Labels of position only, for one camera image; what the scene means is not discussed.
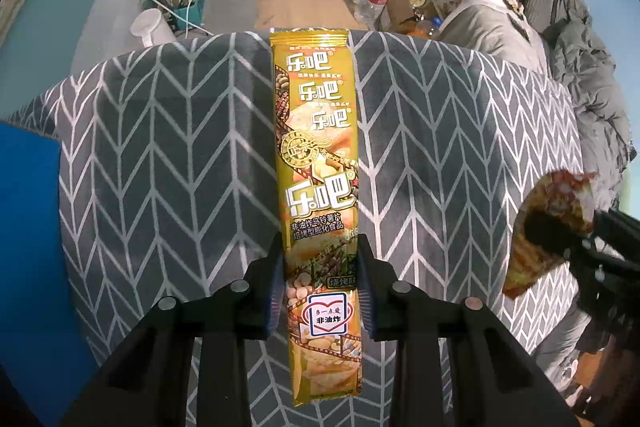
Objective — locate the white plastic cup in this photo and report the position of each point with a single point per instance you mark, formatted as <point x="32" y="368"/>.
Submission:
<point x="150" y="29"/>

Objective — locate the grey duvet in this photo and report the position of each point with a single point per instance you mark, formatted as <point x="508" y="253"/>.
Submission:
<point x="585" y="57"/>

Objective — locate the grey bed sheet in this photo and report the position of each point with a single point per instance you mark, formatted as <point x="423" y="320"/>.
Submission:
<point x="492" y="37"/>

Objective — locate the orange bottle blue cap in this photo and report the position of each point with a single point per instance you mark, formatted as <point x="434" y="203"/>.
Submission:
<point x="430" y="27"/>

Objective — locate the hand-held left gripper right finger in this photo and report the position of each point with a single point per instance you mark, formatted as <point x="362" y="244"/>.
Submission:
<point x="365" y="294"/>

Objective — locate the long orange-gold chip packet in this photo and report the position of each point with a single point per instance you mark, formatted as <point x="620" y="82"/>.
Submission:
<point x="557" y="197"/>

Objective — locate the long yellow chip packet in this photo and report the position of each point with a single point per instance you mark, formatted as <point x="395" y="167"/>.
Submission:
<point x="315" y="147"/>

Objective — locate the blue mat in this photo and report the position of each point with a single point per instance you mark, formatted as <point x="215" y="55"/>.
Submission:
<point x="30" y="232"/>

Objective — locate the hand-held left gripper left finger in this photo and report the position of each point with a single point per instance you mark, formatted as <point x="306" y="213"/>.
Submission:
<point x="275" y="294"/>

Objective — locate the grey chevron table cloth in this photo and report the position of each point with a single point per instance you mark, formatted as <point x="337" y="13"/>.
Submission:
<point x="175" y="167"/>

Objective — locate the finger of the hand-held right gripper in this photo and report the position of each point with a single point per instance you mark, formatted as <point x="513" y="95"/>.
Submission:
<point x="550" y="232"/>
<point x="617" y="227"/>

